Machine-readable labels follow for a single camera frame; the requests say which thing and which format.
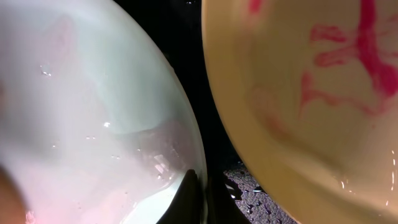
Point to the round black tray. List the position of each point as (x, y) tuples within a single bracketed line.
[(175, 27)]

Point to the yellow plate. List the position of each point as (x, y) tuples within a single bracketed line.
[(307, 92)]

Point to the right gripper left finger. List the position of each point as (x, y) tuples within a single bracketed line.
[(187, 205)]

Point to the light blue plate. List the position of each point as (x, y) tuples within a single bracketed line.
[(95, 125)]

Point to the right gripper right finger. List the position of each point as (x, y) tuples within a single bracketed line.
[(221, 207)]

